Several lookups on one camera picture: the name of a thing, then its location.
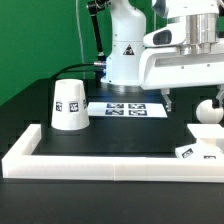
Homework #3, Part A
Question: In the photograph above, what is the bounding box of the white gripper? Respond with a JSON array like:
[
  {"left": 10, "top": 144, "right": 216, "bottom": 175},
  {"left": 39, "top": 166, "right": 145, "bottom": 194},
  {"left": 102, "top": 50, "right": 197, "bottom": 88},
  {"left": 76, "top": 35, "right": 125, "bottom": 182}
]
[{"left": 139, "top": 46, "right": 224, "bottom": 112}]

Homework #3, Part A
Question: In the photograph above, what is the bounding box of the black cable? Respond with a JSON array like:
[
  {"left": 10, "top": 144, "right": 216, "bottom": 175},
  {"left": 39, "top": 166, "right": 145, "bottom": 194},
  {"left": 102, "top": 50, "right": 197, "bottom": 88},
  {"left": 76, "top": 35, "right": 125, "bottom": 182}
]
[{"left": 49, "top": 61, "right": 108, "bottom": 81}]

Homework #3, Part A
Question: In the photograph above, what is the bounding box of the white lamp bulb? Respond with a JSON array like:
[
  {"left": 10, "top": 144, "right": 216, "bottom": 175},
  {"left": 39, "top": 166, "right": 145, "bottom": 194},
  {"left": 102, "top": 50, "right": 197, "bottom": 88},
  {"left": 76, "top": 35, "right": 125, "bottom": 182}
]
[{"left": 196, "top": 99, "right": 224, "bottom": 124}]

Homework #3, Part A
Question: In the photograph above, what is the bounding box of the white U-shaped fence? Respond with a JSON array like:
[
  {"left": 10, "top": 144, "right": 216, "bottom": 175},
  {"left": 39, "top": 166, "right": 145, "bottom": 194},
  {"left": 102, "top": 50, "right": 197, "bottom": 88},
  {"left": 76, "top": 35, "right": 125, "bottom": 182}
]
[{"left": 2, "top": 124, "right": 224, "bottom": 183}]

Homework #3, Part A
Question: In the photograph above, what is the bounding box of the thin white cable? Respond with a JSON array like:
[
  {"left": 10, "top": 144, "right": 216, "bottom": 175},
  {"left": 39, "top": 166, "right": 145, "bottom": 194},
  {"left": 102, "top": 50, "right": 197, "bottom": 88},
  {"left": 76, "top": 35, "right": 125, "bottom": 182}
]
[{"left": 75, "top": 0, "right": 86, "bottom": 80}]

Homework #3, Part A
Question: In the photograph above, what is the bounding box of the white marker sheet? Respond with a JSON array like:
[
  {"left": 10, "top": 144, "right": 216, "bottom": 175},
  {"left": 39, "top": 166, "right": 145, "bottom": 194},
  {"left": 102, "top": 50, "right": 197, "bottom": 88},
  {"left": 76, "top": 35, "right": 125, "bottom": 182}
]
[{"left": 88, "top": 102, "right": 167, "bottom": 118}]

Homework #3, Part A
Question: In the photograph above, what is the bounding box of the white lamp base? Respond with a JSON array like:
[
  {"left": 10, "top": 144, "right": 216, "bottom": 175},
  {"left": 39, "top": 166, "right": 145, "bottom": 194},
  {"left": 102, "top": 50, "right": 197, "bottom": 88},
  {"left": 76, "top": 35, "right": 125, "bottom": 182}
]
[{"left": 175, "top": 124, "right": 224, "bottom": 160}]

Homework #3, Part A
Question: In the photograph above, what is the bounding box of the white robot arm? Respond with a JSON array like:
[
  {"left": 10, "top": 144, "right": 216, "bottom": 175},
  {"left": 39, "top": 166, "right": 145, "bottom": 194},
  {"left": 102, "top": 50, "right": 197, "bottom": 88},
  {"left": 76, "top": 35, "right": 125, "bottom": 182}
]
[{"left": 101, "top": 0, "right": 224, "bottom": 108}]

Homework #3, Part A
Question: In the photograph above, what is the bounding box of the white lamp shade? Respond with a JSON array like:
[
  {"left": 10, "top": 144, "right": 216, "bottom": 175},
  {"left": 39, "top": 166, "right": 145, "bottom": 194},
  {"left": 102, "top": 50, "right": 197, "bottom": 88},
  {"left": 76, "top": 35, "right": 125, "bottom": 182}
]
[{"left": 51, "top": 79, "right": 90, "bottom": 131}]

